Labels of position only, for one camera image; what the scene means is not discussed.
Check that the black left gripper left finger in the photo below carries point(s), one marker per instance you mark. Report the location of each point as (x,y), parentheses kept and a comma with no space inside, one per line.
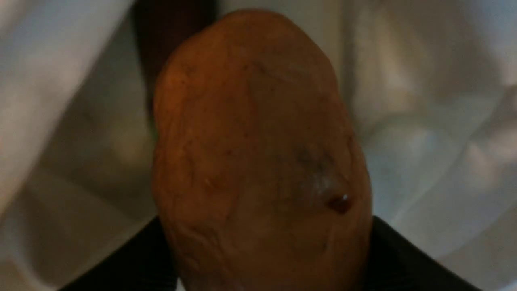
(144,263)

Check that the brown potato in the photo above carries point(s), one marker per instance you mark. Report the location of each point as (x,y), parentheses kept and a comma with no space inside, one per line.
(259,180)

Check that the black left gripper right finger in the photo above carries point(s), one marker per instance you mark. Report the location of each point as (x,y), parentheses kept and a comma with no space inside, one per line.
(395,264)

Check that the white cloth bag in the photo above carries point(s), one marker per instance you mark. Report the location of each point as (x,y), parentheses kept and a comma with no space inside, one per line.
(431,85)

